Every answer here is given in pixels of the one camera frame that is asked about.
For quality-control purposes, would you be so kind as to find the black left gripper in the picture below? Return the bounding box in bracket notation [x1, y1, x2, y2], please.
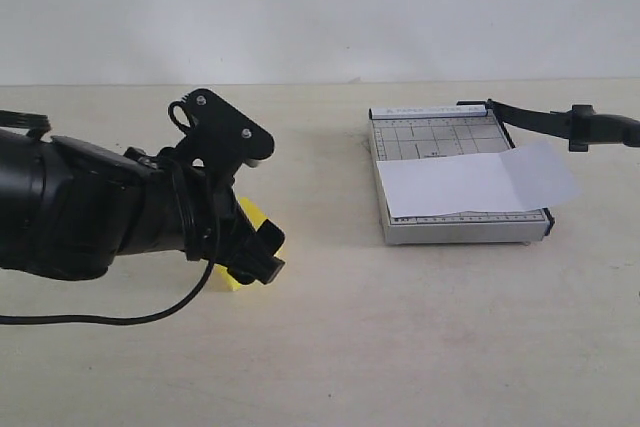
[119, 147, 285, 285]

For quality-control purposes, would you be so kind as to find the yellow foam cube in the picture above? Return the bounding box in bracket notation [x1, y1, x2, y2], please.
[214, 197, 285, 292]

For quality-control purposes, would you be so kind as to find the white paper sheet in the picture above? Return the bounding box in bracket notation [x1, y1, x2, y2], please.
[377, 141, 580, 218]

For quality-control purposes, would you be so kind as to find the black cutter blade handle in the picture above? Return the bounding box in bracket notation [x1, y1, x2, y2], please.
[486, 99, 639, 152]

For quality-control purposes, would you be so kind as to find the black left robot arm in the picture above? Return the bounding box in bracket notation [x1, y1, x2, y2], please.
[1, 131, 285, 285]

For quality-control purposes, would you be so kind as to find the grey paper cutter base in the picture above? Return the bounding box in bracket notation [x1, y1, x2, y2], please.
[369, 101, 555, 245]

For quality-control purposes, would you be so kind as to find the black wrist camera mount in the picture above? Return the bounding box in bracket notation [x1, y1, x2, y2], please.
[168, 88, 275, 185]

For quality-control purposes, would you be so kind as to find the black camera cable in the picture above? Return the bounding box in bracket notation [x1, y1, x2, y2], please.
[0, 109, 226, 326]

